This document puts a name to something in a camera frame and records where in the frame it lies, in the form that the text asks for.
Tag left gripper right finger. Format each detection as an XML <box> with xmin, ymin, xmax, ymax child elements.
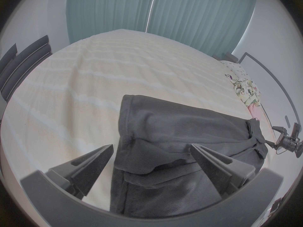
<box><xmin>190</xmin><ymin>144</ymin><xmax>257</xmax><ymax>200</ymax></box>

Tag white printed pyjama top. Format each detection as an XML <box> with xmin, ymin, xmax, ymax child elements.
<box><xmin>225</xmin><ymin>73</ymin><xmax>261</xmax><ymax>106</ymax></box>

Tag black T-shirt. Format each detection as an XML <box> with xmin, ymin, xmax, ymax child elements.
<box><xmin>109</xmin><ymin>94</ymin><xmax>269</xmax><ymax>218</ymax></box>

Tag bed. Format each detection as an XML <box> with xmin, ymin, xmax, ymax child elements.
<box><xmin>0</xmin><ymin>29</ymin><xmax>300</xmax><ymax>212</ymax></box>

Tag pink garment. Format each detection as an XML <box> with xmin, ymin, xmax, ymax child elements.
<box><xmin>246</xmin><ymin>102</ymin><xmax>263</xmax><ymax>121</ymax></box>

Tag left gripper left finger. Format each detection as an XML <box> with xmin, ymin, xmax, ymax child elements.
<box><xmin>46</xmin><ymin>144</ymin><xmax>114</xmax><ymax>200</ymax></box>

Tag white printed pillow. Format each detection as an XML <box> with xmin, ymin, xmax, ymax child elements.
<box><xmin>219</xmin><ymin>60</ymin><xmax>248</xmax><ymax>80</ymax></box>

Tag blue-green curtain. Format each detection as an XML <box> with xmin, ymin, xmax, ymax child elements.
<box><xmin>66</xmin><ymin>0</ymin><xmax>158</xmax><ymax>44</ymax></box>
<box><xmin>146</xmin><ymin>0</ymin><xmax>258</xmax><ymax>57</ymax></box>

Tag dark chest of drawers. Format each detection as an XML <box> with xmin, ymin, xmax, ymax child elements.
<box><xmin>0</xmin><ymin>35</ymin><xmax>53</xmax><ymax>101</ymax></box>

